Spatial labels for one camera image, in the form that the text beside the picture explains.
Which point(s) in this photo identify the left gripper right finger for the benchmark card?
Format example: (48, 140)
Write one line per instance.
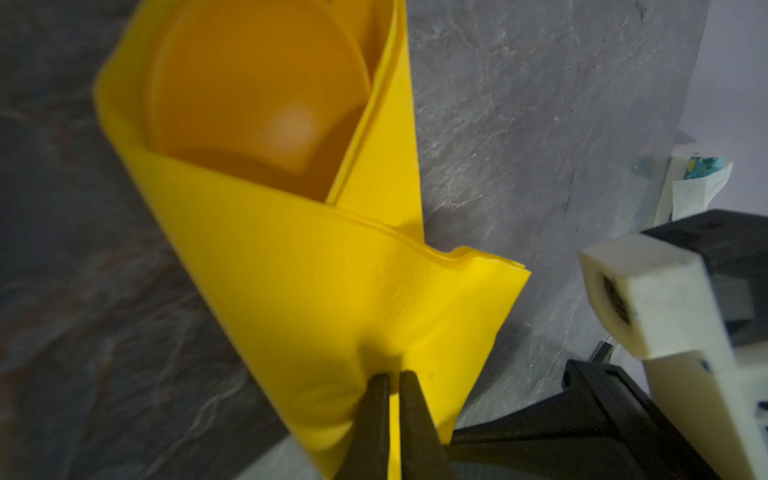
(423, 457)

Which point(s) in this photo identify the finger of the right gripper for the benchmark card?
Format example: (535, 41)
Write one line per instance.
(601, 426)

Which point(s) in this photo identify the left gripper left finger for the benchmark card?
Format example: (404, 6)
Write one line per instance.
(368, 455)

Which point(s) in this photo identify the orange wooden spoon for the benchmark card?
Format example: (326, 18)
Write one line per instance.
(265, 91)

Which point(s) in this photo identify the yellow paper napkin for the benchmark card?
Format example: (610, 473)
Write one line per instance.
(317, 297)

